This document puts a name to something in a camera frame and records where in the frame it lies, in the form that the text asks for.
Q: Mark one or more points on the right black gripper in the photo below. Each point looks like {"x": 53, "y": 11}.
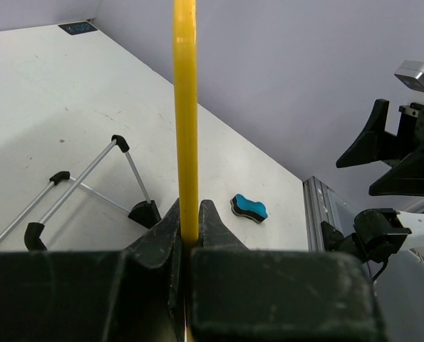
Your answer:
{"x": 374, "y": 143}

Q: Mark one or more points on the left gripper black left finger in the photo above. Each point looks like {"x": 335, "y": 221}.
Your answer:
{"x": 129, "y": 295}

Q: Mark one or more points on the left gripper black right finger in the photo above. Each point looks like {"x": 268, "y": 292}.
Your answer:
{"x": 239, "y": 294}

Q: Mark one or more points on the blue bone-shaped eraser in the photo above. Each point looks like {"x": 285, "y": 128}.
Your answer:
{"x": 243, "y": 207}

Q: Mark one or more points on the yellow framed whiteboard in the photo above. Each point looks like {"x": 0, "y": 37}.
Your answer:
{"x": 184, "y": 56}

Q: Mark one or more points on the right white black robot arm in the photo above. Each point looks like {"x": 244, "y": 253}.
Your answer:
{"x": 379, "y": 233}

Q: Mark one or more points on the right blue table label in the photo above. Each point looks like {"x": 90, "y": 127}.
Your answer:
{"x": 77, "y": 28}

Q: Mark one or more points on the black wire whiteboard stand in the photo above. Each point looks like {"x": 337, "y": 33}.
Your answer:
{"x": 144, "y": 213}

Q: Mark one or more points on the aluminium rail frame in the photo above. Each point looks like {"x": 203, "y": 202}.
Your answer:
{"x": 322, "y": 204}

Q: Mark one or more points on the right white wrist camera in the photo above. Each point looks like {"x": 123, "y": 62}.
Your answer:
{"x": 411, "y": 74}

